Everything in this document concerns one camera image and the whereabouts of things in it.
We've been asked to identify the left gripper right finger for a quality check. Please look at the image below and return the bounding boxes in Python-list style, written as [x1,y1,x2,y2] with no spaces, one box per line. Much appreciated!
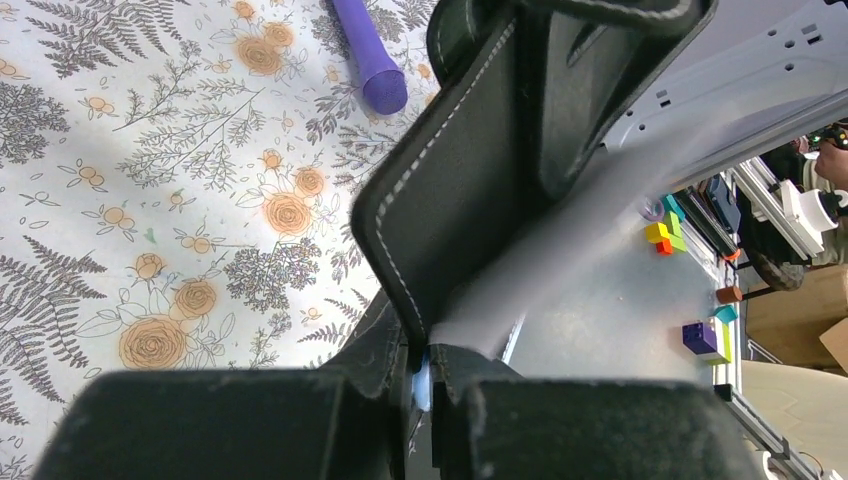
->
[430,345,758,479]

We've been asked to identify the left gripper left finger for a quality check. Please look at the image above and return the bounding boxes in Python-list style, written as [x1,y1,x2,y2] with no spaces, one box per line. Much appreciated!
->
[33,369,407,480]

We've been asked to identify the black leather card holder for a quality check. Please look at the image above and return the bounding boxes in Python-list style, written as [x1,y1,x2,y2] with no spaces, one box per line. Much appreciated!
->
[351,1,717,352]

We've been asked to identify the colourful toy blocks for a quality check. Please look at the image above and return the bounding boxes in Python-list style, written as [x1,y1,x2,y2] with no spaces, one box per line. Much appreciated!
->
[644,189,738,367]

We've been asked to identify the floral table mat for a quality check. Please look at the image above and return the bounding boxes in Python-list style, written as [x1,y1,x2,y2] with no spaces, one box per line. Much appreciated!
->
[1,1,439,479]

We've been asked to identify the cardboard box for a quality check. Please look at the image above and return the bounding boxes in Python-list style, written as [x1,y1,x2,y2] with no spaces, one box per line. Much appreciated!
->
[745,265,847,372]

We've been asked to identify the purple cylindrical marker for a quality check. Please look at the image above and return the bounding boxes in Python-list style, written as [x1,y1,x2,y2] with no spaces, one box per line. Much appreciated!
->
[332,0,408,115]

